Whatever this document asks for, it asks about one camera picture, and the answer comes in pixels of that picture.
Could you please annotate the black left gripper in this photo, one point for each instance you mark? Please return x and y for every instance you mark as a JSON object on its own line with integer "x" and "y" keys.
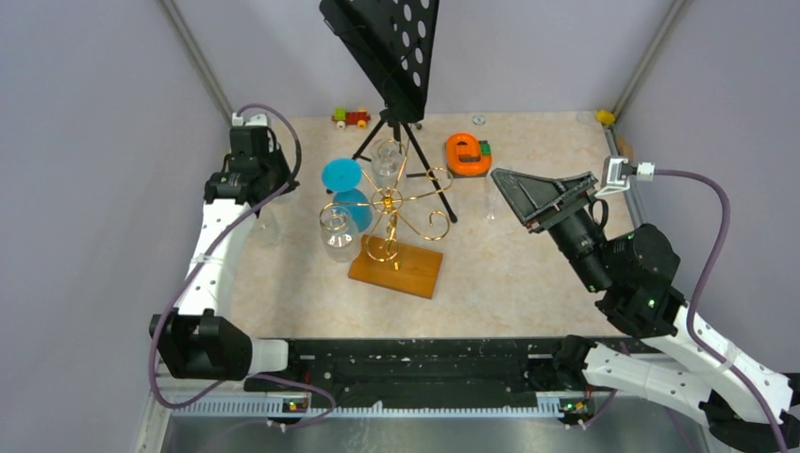
{"x": 277, "y": 154}

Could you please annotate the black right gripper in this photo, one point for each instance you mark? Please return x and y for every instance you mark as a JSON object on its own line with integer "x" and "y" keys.
{"x": 531, "y": 194}

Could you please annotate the clear wine glass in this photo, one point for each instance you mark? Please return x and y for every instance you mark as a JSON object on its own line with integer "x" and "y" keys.
{"x": 339, "y": 233}
{"x": 267, "y": 228}
{"x": 496, "y": 206}
{"x": 387, "y": 158}

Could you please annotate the blue plastic wine glass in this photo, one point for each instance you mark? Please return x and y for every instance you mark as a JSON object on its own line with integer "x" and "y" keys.
{"x": 342, "y": 177}

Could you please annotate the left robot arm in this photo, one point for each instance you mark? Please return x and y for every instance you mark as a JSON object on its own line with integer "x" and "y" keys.
{"x": 195, "y": 338}

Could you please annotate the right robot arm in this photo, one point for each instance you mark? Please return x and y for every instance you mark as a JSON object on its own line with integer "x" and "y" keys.
{"x": 738, "y": 400}

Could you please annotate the orange tape dispenser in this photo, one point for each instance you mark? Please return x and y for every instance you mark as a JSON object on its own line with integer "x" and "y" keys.
{"x": 466, "y": 156}

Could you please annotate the colourful toy train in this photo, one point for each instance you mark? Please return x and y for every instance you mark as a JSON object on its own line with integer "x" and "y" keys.
{"x": 342, "y": 118}

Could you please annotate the yellow corner clamp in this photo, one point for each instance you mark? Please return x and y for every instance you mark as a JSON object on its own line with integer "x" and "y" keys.
{"x": 605, "y": 117}

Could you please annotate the black music stand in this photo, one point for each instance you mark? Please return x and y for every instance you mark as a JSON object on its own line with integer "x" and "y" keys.
{"x": 392, "y": 42}

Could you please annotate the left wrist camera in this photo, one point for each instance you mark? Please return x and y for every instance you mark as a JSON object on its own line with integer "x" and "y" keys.
{"x": 259, "y": 119}

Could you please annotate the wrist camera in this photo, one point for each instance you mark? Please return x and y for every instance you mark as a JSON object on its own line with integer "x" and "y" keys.
{"x": 619, "y": 173}
{"x": 259, "y": 119}

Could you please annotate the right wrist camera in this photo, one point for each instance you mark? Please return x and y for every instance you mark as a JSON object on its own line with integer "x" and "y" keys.
{"x": 619, "y": 173}

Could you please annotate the gold wire glass rack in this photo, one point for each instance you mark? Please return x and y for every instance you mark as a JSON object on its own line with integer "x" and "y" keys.
{"x": 387, "y": 204}

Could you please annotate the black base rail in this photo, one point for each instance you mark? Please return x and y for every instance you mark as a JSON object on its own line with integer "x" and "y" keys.
{"x": 428, "y": 374}

